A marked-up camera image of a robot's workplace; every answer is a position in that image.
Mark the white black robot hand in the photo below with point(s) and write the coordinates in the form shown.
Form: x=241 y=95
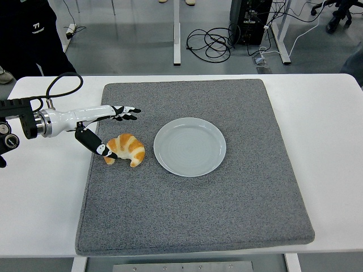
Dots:
x=85 y=114

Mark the golden croissant bread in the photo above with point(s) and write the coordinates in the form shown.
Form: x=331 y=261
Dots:
x=131 y=147

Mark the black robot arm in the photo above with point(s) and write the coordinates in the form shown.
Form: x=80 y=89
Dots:
x=17 y=106

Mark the grey round plate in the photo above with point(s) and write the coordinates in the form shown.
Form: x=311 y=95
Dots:
x=190 y=147

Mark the grey metal plate with screws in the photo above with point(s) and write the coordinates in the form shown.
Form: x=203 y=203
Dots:
x=184 y=267

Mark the white power strip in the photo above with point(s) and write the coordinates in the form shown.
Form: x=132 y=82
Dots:
x=71 y=29

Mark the person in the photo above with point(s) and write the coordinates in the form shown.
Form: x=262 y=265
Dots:
x=28 y=42
x=190 y=2

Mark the white desk leg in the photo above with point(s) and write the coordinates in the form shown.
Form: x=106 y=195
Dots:
x=177 y=34
x=282 y=37

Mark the grey fabric mat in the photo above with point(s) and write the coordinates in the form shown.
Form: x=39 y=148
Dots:
x=184 y=212

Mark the white table leg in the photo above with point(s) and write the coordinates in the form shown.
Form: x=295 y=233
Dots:
x=293 y=263
x=78 y=265

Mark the grey floor socket box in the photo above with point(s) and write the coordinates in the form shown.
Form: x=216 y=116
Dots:
x=261 y=61

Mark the black computer tower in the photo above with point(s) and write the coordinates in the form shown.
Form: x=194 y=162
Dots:
x=249 y=22

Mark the black office chair base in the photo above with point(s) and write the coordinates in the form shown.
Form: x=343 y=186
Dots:
x=339 y=17

